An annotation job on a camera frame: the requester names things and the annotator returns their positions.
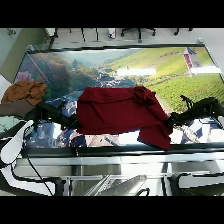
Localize red T-shirt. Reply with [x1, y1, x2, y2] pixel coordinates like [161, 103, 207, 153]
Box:
[75, 85, 174, 151]

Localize black office chair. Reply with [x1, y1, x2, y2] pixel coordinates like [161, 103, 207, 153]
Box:
[120, 27, 157, 44]
[172, 27, 195, 37]

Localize pale green garment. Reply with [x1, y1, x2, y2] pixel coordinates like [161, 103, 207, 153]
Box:
[0, 115, 25, 136]

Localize silver frame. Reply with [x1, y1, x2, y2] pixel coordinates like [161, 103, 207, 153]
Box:
[13, 151, 224, 197]

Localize black cable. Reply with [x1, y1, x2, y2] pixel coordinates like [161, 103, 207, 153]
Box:
[23, 125, 56, 197]
[134, 187, 151, 197]

